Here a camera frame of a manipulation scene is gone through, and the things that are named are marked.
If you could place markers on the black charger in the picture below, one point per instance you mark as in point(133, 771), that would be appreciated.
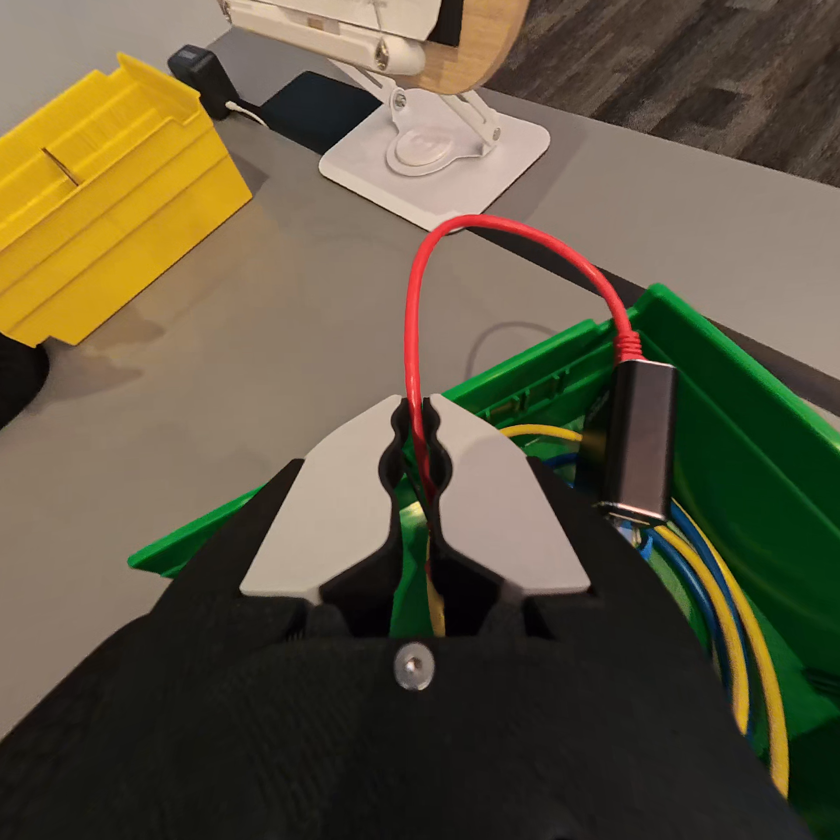
point(197, 72)

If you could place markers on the yellow plastic bin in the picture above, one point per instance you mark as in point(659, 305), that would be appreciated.
point(118, 216)

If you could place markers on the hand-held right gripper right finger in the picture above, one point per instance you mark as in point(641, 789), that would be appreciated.
point(505, 518)

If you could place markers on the thin black yellow-bin divider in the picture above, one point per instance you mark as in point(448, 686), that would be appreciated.
point(62, 167)

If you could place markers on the green plastic bin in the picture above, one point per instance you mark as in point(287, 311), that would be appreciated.
point(754, 459)

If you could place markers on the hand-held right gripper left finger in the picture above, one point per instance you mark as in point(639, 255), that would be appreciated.
point(328, 518)

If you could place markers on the black textured pad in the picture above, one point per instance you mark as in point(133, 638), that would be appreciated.
point(19, 380)

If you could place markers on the dark flat phone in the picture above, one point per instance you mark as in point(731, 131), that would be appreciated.
point(308, 108)

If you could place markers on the black ethernet coupler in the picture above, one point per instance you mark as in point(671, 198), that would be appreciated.
point(640, 433)

